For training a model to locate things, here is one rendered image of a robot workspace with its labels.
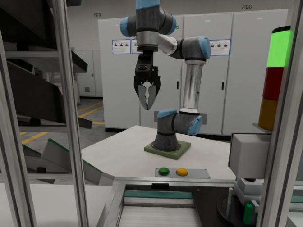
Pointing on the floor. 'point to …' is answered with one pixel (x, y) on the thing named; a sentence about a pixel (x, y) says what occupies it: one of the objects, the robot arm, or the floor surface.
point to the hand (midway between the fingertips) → (147, 107)
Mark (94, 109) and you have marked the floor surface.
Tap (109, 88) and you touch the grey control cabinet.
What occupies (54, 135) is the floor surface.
